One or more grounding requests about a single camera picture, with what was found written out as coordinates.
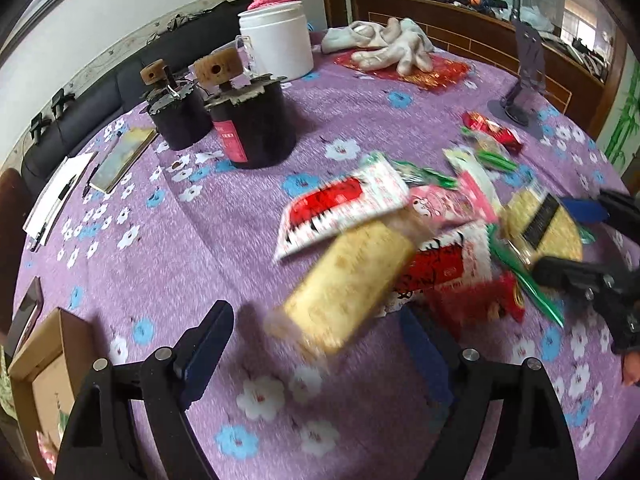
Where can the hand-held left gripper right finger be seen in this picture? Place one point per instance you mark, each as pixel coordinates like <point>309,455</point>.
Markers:
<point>425,355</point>

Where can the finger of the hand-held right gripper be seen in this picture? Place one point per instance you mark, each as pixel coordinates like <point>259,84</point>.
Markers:
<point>587,210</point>
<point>570,275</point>

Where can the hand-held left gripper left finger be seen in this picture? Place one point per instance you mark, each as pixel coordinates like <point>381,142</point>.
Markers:
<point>205,345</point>

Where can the round cracker packet green edges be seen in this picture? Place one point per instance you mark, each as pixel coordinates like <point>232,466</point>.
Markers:
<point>530,285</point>

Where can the round cracker packet black stripe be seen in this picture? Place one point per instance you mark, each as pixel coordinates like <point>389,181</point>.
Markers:
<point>540,225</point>

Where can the large dark red snack packet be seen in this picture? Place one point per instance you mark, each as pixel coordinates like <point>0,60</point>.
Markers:
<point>480,305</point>

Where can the long yellow biscuit packet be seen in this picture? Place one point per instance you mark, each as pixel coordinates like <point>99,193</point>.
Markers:
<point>345,285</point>

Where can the small green-edged cracker packet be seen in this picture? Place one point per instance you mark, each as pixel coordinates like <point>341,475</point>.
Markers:
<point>492,152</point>

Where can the small dark red snack packet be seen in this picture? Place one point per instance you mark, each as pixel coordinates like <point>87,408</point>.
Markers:
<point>495,130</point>

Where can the pink snack packet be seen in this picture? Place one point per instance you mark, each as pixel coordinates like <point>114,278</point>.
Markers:
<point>445,205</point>

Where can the shallow cardboard box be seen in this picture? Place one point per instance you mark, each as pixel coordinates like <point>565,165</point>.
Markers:
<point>47,350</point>

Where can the white red snack packet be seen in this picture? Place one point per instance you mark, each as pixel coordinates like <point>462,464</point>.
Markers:
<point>340,200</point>

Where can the person's right hand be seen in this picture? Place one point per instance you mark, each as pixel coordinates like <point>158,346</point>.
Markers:
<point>632,370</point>

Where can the grey phone stand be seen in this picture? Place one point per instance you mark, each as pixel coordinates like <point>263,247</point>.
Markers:
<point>525,75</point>

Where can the black phone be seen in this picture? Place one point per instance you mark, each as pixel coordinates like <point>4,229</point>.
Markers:
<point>25,315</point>

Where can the thin yellow blue book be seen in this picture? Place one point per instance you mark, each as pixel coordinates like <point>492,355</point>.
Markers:
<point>122,160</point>

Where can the red gold foil packet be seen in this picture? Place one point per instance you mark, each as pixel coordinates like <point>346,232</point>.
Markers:
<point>435,75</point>

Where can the white notepad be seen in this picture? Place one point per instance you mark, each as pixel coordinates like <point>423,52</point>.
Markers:
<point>55,200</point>

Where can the brown armchair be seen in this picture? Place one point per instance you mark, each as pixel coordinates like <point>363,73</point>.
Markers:
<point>12,240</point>

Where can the brown wooden cabinet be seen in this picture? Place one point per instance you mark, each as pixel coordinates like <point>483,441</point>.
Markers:
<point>475,20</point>

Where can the black tin red label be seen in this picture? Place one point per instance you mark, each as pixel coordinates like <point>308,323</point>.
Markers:
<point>255,125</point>

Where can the black tin wooden knob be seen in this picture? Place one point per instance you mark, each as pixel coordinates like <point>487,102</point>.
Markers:
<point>180,120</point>

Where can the white work glove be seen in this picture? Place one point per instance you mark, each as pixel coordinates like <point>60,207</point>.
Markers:
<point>405,45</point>

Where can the black leather sofa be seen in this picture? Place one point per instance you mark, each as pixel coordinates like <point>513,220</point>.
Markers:
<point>125,90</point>

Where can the black clamp gadget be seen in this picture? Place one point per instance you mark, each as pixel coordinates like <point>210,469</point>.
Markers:
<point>37,122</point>
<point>62,102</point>

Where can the grey white glove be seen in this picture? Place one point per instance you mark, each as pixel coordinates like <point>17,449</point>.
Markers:
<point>350,35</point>

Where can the white plastic jar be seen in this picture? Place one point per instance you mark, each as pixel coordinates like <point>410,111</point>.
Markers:
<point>277,40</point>

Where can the green bamboo wall decor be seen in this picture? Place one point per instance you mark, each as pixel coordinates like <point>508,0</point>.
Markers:
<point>625,125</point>

